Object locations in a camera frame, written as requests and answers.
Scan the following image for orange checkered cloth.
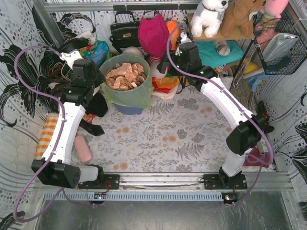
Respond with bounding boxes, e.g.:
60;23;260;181
35;113;59;159

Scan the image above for colourful printed bag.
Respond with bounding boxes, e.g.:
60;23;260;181
80;40;112;67

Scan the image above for black leather handbag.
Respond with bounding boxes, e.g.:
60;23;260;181
109;11;141;54

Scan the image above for white plush lamb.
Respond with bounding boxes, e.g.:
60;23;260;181
122;46;144;59

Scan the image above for orange plush toy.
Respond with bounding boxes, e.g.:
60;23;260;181
166;20;180;46

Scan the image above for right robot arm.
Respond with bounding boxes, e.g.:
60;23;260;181
157;42;273;190

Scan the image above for pink white plush doll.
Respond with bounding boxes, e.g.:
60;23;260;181
148;56;167;79

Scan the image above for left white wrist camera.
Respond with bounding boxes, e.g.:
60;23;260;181
60;50;83;68

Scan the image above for pink plush toy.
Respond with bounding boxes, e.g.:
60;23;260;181
260;0;289;24

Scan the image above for blue trash bin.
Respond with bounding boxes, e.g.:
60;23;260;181
114;104;143;115

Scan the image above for brown teddy bear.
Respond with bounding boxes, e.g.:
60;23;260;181
221;0;266;37

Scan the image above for pink cylinder pillow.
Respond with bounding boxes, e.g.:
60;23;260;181
74;135;93;163

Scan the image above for white sneaker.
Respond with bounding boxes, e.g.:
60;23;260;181
219;67;234;86

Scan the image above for green trash bag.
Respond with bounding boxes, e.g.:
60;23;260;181
99;54;154;109

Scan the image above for silver foil pouch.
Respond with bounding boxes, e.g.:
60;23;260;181
262;33;299;63

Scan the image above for rainbow striped bag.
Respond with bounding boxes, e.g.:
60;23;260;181
152;76;179;93

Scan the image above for crumpled brown paper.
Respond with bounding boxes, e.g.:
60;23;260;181
105;63;147;91

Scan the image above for white plush dog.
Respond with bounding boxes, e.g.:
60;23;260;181
191;0;229;38

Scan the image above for wooden metal shelf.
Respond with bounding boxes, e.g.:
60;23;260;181
187;13;254;73

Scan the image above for striped colourful sock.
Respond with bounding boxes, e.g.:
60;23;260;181
243;147;269;168

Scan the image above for black wire basket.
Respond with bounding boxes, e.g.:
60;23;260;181
253;12;307;75

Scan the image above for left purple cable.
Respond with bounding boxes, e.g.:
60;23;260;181
13;45;106;222

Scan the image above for teal folded clothes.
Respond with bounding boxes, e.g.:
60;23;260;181
195;40;244;69

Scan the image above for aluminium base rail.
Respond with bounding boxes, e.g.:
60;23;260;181
43;172;294;202

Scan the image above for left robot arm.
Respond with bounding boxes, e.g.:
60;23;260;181
31;59;105;189

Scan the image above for magenta cloth bag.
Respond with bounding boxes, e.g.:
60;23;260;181
138;13;171;58

